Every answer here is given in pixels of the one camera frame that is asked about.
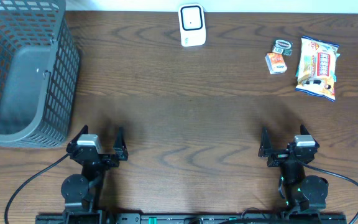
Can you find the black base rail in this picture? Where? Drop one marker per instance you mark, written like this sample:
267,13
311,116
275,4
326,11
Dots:
135,218

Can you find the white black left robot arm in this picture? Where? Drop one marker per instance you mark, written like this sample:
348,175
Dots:
82,191

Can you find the orange Kleenex tissue pack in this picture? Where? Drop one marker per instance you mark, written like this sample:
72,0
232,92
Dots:
275,63

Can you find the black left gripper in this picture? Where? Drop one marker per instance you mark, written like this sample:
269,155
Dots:
101,157

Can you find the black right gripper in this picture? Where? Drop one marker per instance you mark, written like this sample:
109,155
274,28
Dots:
266,145

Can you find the grey plastic mesh basket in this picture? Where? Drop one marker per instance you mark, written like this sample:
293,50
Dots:
39,66

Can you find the wet wipes pack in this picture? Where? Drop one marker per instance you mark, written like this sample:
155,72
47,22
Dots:
316,72

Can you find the white barcode scanner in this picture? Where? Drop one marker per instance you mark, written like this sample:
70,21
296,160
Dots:
192,25

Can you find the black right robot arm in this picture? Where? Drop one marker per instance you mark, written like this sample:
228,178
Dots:
303,193

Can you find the round sticker item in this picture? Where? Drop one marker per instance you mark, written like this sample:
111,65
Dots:
283,47

